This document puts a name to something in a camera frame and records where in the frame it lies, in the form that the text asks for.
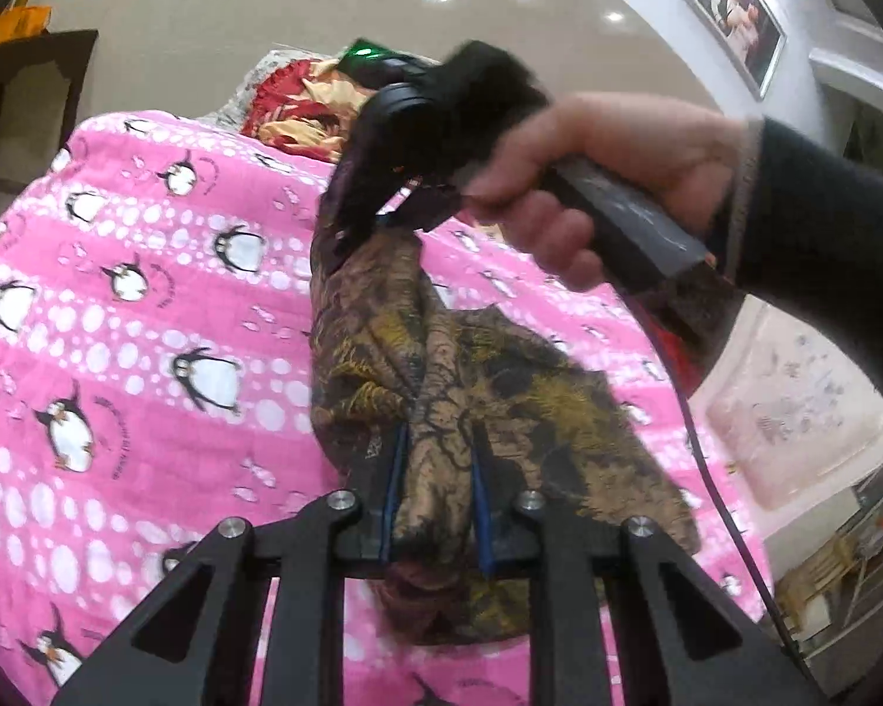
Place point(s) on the person's right forearm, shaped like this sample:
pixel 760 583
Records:
pixel 831 220

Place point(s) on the light wooden furniture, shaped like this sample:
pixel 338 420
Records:
pixel 817 577

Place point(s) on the person's right hand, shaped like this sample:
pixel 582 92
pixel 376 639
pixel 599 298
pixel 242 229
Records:
pixel 633 140

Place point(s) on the white floral pillow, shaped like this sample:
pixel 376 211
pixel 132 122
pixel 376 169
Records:
pixel 795 419

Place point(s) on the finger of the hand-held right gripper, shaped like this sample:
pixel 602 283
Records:
pixel 427 204
pixel 359 195

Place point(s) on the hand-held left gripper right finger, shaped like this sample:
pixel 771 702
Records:
pixel 482 522

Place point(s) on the brown yellow floral patterned shirt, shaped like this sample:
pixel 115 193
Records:
pixel 441 382

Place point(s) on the large framed wall photo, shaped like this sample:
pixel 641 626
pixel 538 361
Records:
pixel 739 11

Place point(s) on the dark wooden cabinet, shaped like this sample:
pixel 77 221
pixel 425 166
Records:
pixel 37 62

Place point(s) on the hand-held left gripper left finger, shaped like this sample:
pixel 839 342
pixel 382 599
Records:
pixel 391 507

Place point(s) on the pink penguin print blanket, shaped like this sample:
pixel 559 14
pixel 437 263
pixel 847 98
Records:
pixel 118 309

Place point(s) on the red gold floral quilt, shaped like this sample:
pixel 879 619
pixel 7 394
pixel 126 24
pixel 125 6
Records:
pixel 294 110

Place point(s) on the orange paper sign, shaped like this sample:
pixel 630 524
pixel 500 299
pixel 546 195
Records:
pixel 20 26

